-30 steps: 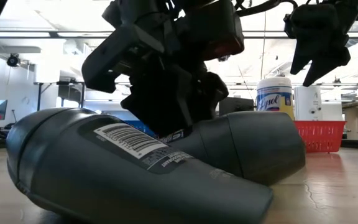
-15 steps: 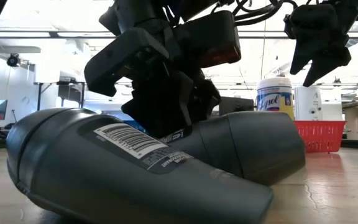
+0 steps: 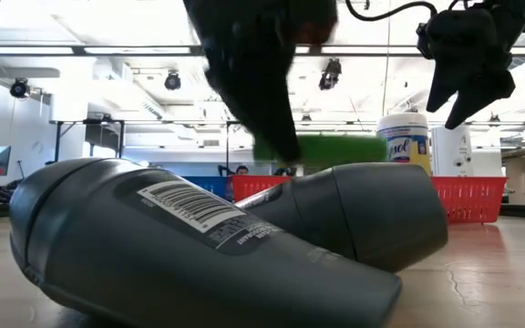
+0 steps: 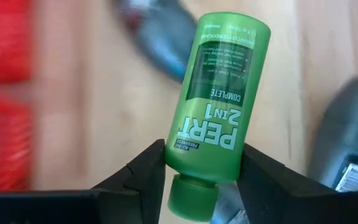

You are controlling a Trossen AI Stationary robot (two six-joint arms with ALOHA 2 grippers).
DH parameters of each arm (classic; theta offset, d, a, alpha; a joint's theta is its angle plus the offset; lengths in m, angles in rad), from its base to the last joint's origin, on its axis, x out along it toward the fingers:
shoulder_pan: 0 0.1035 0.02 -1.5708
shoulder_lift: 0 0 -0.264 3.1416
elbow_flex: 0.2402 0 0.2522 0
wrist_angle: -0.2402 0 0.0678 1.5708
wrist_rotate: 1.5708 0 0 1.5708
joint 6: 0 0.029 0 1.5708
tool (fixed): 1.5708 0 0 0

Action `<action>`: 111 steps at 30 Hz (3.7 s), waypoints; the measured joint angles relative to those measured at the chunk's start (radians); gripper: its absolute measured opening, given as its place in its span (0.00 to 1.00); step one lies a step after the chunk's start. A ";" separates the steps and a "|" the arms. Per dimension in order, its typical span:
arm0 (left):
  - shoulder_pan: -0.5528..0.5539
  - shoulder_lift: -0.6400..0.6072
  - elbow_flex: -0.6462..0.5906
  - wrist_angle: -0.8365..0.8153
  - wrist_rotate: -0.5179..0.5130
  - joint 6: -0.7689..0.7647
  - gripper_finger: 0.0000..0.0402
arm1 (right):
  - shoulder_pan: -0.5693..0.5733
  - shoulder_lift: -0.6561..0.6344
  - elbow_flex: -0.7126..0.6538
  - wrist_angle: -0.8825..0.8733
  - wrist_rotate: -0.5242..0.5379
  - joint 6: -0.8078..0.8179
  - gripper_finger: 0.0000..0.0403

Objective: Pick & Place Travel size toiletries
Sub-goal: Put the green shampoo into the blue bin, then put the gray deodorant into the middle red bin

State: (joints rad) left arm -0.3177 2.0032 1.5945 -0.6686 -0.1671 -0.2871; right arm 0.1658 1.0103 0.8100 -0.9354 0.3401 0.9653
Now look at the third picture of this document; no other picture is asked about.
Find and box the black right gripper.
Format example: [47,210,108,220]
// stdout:
[416,7,517,130]

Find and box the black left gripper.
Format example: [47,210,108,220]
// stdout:
[182,0,339,164]

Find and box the green toiletry bottle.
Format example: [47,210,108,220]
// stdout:
[252,134,387,169]

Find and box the plain grey deodorant stick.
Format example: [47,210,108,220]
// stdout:
[234,162,449,274]

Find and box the grey deodorant stick with barcode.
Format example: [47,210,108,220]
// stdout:
[8,157,403,328]

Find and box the white cylindrical appliance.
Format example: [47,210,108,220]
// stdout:
[430,125,474,178]

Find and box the red plastic basket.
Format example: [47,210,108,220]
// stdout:
[230,175,293,204]
[430,176,509,225]

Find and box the Lysol wipes canister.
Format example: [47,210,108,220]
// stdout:
[375,112,432,177]

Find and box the black ceiling spotlight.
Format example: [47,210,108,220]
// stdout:
[163,71,182,91]
[9,77,31,100]
[318,57,343,91]

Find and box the blue plastic basket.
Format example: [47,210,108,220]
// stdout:
[183,175,234,201]

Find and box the black overhead rig beam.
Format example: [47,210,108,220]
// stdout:
[0,44,525,58]

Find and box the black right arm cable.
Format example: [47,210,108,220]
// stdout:
[344,0,439,23]

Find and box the black metal frame stand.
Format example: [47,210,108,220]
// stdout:
[52,118,127,161]

